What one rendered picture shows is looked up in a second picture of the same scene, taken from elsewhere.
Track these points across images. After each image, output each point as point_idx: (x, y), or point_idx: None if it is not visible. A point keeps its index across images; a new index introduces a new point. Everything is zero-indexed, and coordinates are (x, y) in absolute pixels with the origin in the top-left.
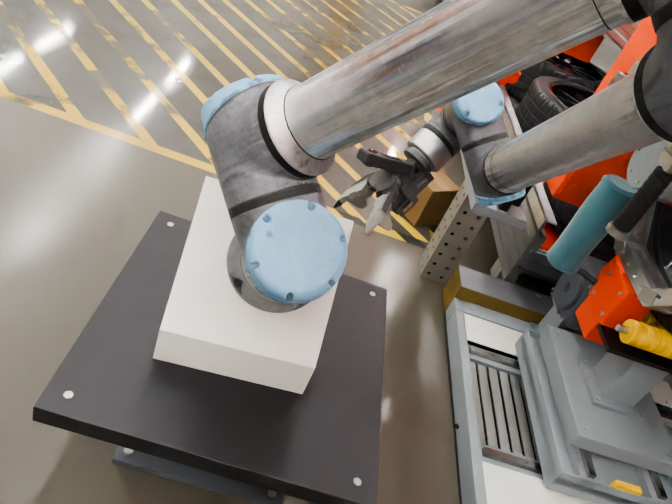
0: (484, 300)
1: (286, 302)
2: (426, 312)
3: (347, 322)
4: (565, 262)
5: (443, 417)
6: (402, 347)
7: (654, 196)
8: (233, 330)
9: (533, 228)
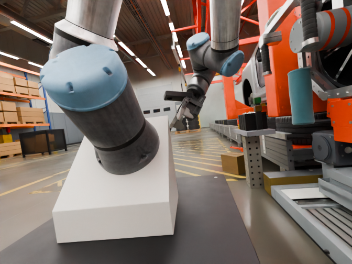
0: (286, 180)
1: (83, 107)
2: (262, 199)
3: (203, 190)
4: (304, 118)
5: (312, 250)
6: (259, 218)
7: (312, 8)
8: (103, 194)
9: (283, 141)
